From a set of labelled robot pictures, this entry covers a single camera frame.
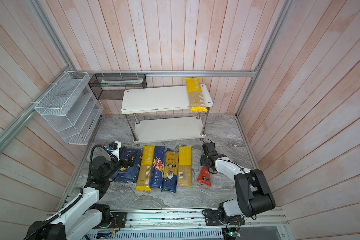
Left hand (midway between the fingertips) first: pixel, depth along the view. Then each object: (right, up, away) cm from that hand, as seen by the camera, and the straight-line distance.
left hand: (131, 151), depth 81 cm
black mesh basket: (-22, +43, +23) cm, 53 cm away
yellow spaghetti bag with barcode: (+30, -13, +6) cm, 33 cm away
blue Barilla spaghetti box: (+14, -12, +6) cm, 19 cm away
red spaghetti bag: (+41, -14, +2) cm, 43 cm away
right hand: (+44, -7, +12) cm, 46 cm away
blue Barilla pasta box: (-1, -13, 0) cm, 13 cm away
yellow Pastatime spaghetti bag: (+7, -17, +2) cm, 18 cm away
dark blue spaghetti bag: (+21, -13, +7) cm, 26 cm away
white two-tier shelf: (+15, +26, +45) cm, 54 cm away
